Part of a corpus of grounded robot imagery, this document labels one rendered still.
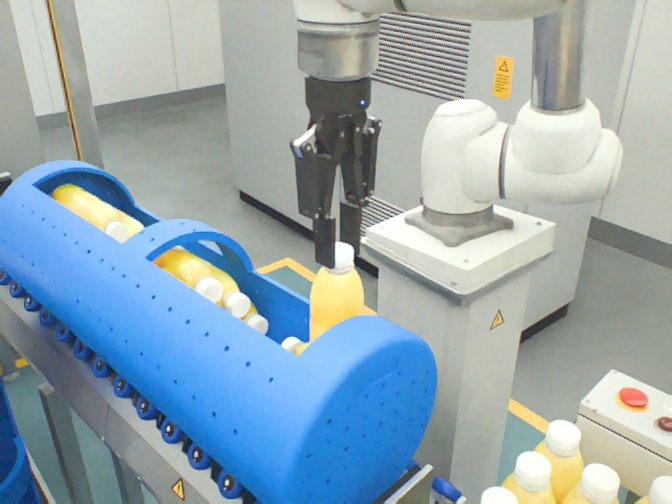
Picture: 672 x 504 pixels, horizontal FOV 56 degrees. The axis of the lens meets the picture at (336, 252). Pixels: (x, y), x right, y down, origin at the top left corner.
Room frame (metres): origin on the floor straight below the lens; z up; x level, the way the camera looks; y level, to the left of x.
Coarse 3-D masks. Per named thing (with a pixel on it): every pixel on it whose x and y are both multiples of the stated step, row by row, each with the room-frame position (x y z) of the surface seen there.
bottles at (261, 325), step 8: (248, 312) 0.91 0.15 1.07; (256, 312) 0.93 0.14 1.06; (248, 320) 0.89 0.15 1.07; (256, 320) 0.89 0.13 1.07; (264, 320) 0.90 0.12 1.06; (256, 328) 0.89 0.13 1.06; (264, 328) 0.90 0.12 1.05; (288, 344) 0.82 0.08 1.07; (296, 344) 0.82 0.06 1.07; (304, 344) 0.81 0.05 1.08; (296, 352) 0.80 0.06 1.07
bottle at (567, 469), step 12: (540, 444) 0.60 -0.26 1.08; (552, 456) 0.58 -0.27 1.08; (564, 456) 0.57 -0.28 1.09; (576, 456) 0.58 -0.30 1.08; (552, 468) 0.57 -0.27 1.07; (564, 468) 0.56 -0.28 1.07; (576, 468) 0.57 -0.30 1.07; (552, 480) 0.56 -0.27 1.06; (564, 480) 0.56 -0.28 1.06; (576, 480) 0.56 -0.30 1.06; (564, 492) 0.55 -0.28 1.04
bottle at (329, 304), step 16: (320, 272) 0.72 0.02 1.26; (336, 272) 0.70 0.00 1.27; (352, 272) 0.71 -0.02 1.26; (320, 288) 0.70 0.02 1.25; (336, 288) 0.69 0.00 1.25; (352, 288) 0.70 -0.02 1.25; (320, 304) 0.69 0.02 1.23; (336, 304) 0.69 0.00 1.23; (352, 304) 0.69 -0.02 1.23; (320, 320) 0.69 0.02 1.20; (336, 320) 0.69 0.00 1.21
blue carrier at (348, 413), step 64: (128, 192) 1.25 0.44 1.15; (0, 256) 1.07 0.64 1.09; (64, 256) 0.92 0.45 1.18; (128, 256) 0.85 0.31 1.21; (64, 320) 0.90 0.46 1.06; (128, 320) 0.76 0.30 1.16; (192, 320) 0.70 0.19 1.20; (384, 320) 0.68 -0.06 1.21; (192, 384) 0.63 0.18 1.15; (256, 384) 0.58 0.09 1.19; (320, 384) 0.55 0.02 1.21; (384, 384) 0.61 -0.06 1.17; (256, 448) 0.54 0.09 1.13; (320, 448) 0.53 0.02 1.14; (384, 448) 0.61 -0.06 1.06
